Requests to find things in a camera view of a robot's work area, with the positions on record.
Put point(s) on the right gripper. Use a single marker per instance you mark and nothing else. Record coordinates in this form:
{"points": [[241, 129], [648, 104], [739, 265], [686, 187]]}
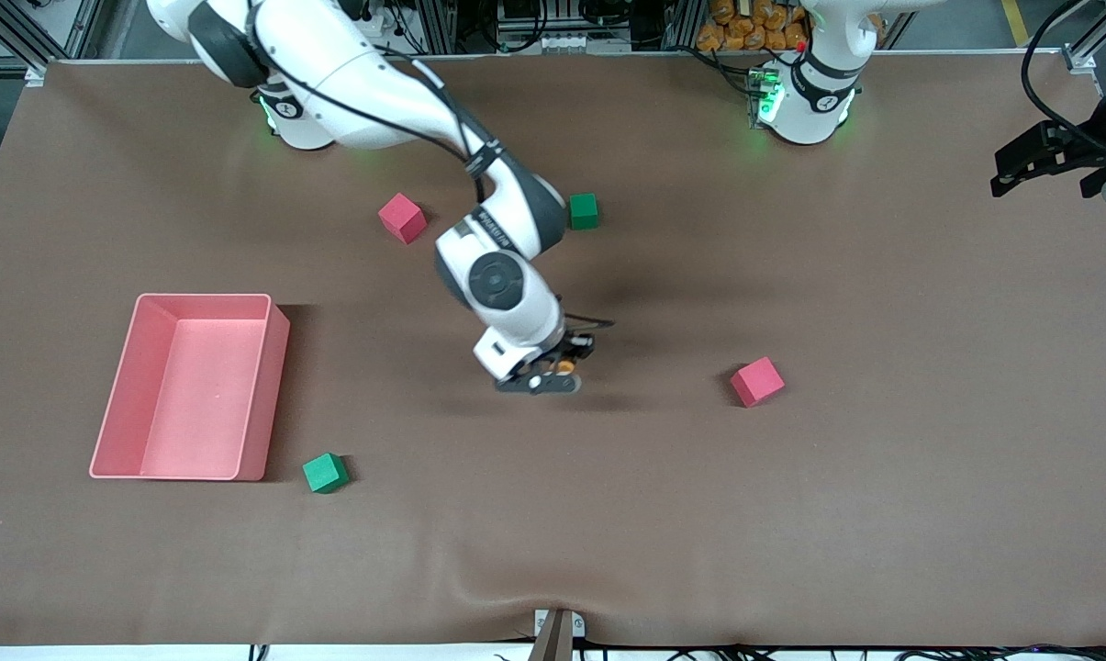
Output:
{"points": [[577, 346]]}

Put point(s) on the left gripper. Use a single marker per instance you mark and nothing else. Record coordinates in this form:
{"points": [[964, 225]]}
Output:
{"points": [[1081, 150]]}

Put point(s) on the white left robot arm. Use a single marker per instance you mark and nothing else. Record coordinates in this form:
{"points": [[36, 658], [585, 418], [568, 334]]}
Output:
{"points": [[814, 101]]}

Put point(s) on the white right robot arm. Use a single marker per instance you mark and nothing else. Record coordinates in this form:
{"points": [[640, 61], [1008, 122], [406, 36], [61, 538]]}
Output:
{"points": [[332, 55]]}

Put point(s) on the green foam cube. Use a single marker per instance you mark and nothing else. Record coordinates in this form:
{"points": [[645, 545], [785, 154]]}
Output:
{"points": [[325, 473], [586, 211]]}

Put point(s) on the red foam cube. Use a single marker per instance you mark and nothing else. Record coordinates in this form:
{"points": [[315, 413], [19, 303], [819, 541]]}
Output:
{"points": [[402, 217], [757, 382]]}

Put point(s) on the brown table mat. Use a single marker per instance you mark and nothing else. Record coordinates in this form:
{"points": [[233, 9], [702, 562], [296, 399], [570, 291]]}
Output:
{"points": [[791, 505]]}

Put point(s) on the white power strip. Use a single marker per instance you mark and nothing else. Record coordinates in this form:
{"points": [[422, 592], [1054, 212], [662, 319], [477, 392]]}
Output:
{"points": [[562, 42]]}

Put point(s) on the pink plastic bin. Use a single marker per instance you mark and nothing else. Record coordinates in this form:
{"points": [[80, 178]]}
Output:
{"points": [[204, 395]]}

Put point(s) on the aluminium frame profile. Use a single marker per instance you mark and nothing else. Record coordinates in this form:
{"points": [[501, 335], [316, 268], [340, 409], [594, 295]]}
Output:
{"points": [[11, 28], [1099, 41]]}

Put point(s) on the metal table edge bracket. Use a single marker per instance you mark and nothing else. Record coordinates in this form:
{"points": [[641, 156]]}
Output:
{"points": [[557, 633]]}

